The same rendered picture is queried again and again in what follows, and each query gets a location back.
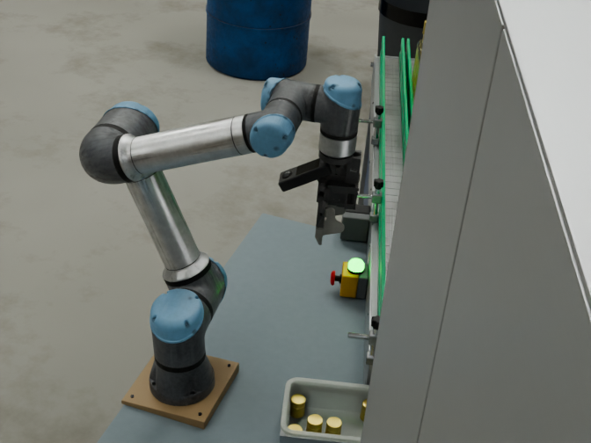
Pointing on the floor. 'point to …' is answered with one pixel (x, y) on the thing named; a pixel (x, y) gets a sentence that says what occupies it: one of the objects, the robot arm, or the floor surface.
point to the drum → (258, 37)
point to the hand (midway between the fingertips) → (317, 231)
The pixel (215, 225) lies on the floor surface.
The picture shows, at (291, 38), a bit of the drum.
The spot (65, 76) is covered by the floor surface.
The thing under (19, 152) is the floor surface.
